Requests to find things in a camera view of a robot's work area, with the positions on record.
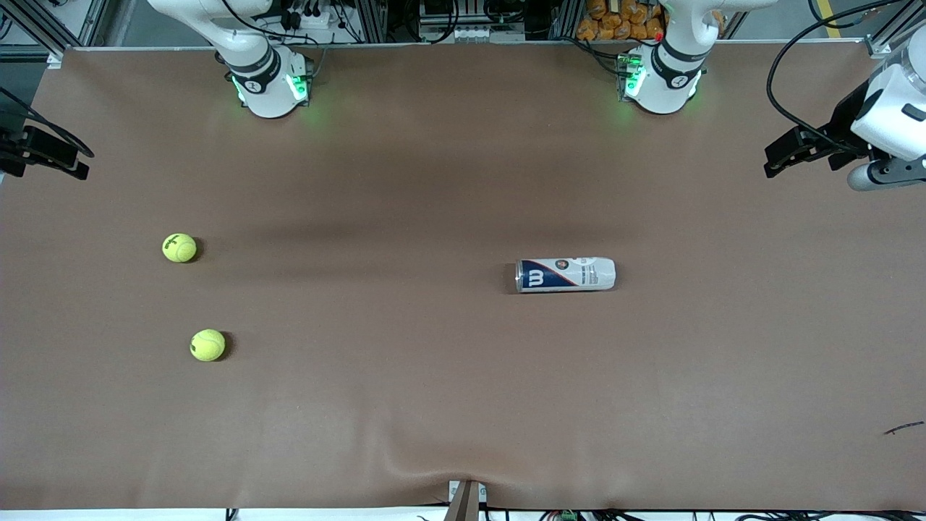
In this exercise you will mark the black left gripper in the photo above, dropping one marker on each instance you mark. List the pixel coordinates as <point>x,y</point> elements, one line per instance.
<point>843,124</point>

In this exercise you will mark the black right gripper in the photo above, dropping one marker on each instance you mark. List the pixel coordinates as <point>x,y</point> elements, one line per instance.
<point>14,148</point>

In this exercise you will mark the yellow tennis ball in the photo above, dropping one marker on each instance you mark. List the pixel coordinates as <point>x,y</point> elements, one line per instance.
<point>179,247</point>
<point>207,345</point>

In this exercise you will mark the white blue tennis ball can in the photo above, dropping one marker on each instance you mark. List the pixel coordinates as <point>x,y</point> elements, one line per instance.
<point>571,275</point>

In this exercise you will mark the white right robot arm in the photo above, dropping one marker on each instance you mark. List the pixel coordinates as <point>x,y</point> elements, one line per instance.
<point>268,94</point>

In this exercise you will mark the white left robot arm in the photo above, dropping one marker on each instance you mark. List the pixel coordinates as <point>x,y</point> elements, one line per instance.
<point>665,87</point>

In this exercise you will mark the orange packaged goods pile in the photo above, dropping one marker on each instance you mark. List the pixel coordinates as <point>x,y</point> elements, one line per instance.
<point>615,25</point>

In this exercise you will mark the white power strip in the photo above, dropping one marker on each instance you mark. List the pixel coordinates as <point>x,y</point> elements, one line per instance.
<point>318,22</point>

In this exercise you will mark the white terminal block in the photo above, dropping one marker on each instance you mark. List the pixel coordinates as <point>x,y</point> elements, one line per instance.
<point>477,33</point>

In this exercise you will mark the green terminal connector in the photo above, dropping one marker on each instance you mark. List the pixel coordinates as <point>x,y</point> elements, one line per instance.
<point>567,516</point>

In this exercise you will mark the aluminium corner frame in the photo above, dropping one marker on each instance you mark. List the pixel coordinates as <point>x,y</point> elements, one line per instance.
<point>29,51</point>
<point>879,47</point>

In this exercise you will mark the aluminium frame post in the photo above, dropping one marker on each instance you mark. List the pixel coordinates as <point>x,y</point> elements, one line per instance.
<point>372,18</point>
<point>564,18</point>

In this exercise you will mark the aluminium camera mount post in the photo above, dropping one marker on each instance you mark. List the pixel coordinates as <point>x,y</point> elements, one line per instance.
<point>464,501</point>

